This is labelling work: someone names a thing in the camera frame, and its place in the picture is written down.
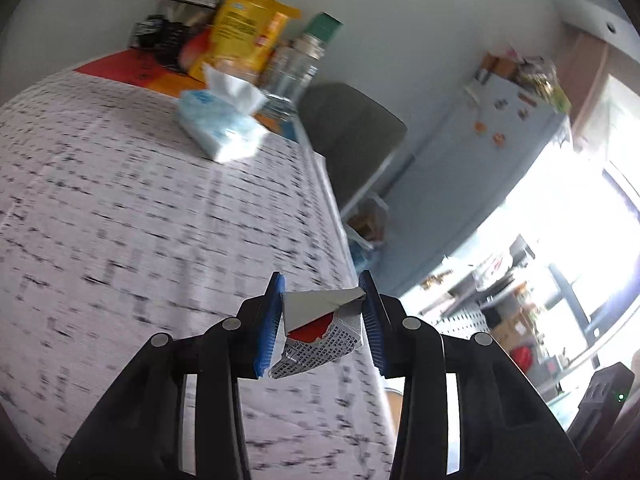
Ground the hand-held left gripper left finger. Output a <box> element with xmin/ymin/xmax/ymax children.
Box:
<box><xmin>56</xmin><ymin>271</ymin><xmax>286</xmax><ymax>480</ymax></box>

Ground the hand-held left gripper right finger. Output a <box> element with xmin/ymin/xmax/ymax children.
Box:
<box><xmin>358</xmin><ymin>270</ymin><xmax>586</xmax><ymax>480</ymax></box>

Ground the red white torn wrapper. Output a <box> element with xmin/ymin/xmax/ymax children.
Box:
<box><xmin>268</xmin><ymin>287</ymin><xmax>367</xmax><ymax>380</ymax></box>

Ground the round wooden stool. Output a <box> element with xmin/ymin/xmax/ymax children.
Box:
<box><xmin>384</xmin><ymin>387</ymin><xmax>405</xmax><ymax>441</ymax></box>

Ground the red container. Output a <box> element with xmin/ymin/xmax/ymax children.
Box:
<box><xmin>510</xmin><ymin>345</ymin><xmax>537</xmax><ymax>374</ymax></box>

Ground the plastic bag with contents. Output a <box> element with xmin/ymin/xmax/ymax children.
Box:
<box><xmin>345</xmin><ymin>195</ymin><xmax>390</xmax><ymax>266</ymax></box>

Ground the cardboard box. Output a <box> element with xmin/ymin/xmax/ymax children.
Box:
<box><xmin>492</xmin><ymin>310</ymin><xmax>532</xmax><ymax>347</ymax></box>

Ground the kitchen storage shelf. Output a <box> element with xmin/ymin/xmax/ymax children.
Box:
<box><xmin>420</xmin><ymin>234</ymin><xmax>601</xmax><ymax>386</ymax></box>

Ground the light blue refrigerator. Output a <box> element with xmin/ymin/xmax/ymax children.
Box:
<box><xmin>370</xmin><ymin>60</ymin><xmax>573</xmax><ymax>296</ymax></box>

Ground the white black patterned tablecloth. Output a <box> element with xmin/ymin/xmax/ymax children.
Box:
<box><xmin>0</xmin><ymin>70</ymin><xmax>396</xmax><ymax>480</ymax></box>

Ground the grey chair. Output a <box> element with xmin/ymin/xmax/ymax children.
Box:
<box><xmin>298</xmin><ymin>82</ymin><xmax>408</xmax><ymax>216</ymax></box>

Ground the blue white tissue pack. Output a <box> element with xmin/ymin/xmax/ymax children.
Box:
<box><xmin>174</xmin><ymin>61</ymin><xmax>270</xmax><ymax>163</ymax></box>

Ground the clear bottle green cap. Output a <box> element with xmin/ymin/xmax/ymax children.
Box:
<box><xmin>260</xmin><ymin>32</ymin><xmax>326</xmax><ymax>126</ymax></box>

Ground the pile of snack packages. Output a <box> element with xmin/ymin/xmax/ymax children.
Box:
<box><xmin>472</xmin><ymin>50</ymin><xmax>572</xmax><ymax>114</ymax></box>

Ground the orange snack packet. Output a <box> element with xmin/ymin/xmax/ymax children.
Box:
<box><xmin>255</xmin><ymin>7</ymin><xmax>302</xmax><ymax>83</ymax></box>

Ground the orange red table mat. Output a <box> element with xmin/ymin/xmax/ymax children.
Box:
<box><xmin>74</xmin><ymin>49</ymin><xmax>301</xmax><ymax>141</ymax></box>

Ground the yellow snack bag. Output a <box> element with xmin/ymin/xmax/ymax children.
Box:
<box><xmin>207</xmin><ymin>0</ymin><xmax>302</xmax><ymax>86</ymax></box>

